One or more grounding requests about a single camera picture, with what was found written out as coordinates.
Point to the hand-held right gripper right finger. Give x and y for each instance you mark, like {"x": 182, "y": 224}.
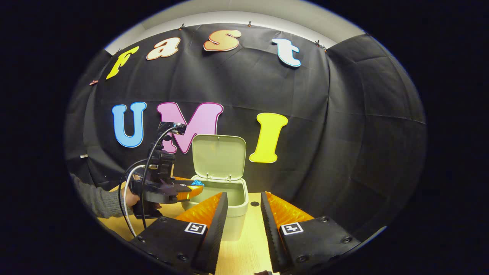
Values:
{"x": 269, "y": 236}

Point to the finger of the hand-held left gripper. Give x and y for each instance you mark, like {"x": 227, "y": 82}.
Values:
{"x": 189, "y": 193}
{"x": 182, "y": 178}

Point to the pale green desktop garbage bin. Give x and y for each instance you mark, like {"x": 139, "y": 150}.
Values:
{"x": 218, "y": 156}

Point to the black backdrop cloth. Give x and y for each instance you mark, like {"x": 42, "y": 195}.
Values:
{"x": 324, "y": 133}

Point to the blue paper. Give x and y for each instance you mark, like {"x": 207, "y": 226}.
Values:
{"x": 197, "y": 183}

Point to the wooden desktop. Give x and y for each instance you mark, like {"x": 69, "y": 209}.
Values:
{"x": 244, "y": 252}

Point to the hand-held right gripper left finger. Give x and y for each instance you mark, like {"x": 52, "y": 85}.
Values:
{"x": 216, "y": 236}

